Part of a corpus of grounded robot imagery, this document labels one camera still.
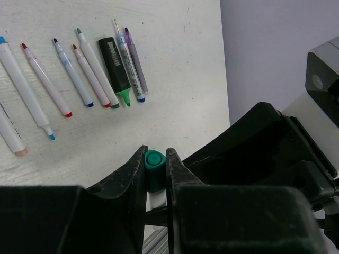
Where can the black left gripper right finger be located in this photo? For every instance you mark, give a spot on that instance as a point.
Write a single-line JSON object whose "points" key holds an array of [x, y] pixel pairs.
{"points": [[186, 215]]}

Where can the aluminium front rail frame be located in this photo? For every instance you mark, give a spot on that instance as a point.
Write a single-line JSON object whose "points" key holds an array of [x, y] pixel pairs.
{"points": [[157, 242]]}

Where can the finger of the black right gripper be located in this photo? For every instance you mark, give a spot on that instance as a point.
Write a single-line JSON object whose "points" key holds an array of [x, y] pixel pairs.
{"points": [[265, 147]]}

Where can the orange capped white pen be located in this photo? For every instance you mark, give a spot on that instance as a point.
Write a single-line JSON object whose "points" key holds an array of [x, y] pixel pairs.
{"points": [[11, 135]]}

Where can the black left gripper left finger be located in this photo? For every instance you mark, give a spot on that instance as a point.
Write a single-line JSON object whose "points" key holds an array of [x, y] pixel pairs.
{"points": [[118, 212]]}

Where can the blue capped white pen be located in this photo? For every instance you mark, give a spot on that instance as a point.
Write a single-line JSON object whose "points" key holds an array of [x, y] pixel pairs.
{"points": [[22, 84]]}

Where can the dark blue capped pen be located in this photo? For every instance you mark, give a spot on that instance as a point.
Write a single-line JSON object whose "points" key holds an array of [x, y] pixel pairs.
{"points": [[77, 81]]}

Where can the green black highlighter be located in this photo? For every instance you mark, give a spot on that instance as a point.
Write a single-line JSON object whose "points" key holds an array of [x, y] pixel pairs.
{"points": [[116, 70]]}

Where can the red capped white pen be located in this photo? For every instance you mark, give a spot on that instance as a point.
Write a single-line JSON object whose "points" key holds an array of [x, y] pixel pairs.
{"points": [[51, 88]]}

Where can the green capped white pen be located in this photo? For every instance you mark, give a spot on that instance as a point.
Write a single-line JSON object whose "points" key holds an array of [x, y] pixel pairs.
{"points": [[98, 70]]}

